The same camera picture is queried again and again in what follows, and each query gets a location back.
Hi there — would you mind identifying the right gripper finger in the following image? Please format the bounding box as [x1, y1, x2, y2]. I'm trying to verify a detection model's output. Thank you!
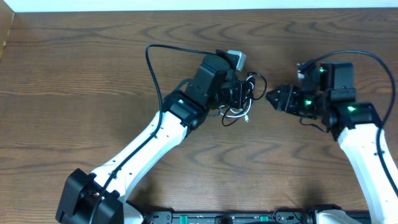
[266, 88, 283, 98]
[266, 97, 284, 111]

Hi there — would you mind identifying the white cable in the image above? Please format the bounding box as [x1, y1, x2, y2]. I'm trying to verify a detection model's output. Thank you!
[223, 75, 254, 123]

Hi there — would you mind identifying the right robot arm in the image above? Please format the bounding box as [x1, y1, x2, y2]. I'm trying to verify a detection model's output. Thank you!
[266, 62, 397, 223]

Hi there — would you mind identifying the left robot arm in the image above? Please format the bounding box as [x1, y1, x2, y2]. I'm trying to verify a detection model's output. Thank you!
[55, 50, 252, 223]

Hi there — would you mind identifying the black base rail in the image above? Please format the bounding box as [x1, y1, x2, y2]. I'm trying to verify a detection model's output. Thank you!
[143, 209, 318, 224]

